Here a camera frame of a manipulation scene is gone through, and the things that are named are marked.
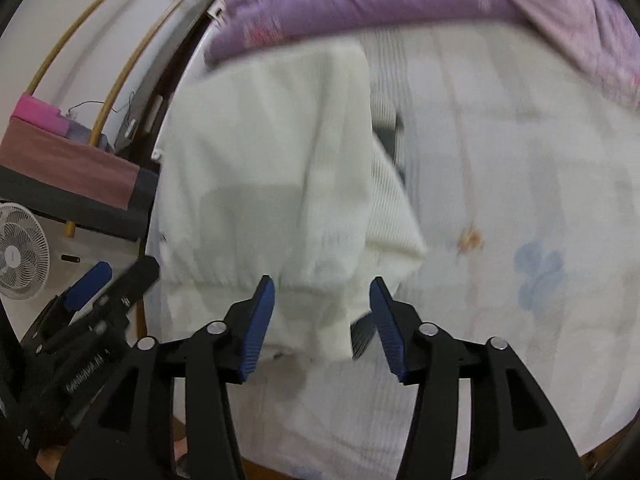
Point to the wooden ballet barre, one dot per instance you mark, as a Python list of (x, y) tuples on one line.
[(125, 77)]

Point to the white standing fan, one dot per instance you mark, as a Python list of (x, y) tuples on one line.
[(20, 255)]

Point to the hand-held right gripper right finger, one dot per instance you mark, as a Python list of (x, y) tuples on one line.
[(387, 330)]

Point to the bed with pale floral sheet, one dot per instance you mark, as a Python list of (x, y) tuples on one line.
[(500, 160)]

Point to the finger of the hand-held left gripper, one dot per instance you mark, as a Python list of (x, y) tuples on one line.
[(90, 282), (135, 277)]

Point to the white button-up jacket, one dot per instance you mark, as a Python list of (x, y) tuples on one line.
[(260, 160)]

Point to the grey checkered cloth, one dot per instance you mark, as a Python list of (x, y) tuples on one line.
[(387, 135)]

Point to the pink and grey towel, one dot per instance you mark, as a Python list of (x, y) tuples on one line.
[(65, 170)]

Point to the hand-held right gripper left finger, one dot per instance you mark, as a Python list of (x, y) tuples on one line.
[(257, 330)]

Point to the purple floral quilt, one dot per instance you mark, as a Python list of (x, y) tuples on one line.
[(350, 0)]

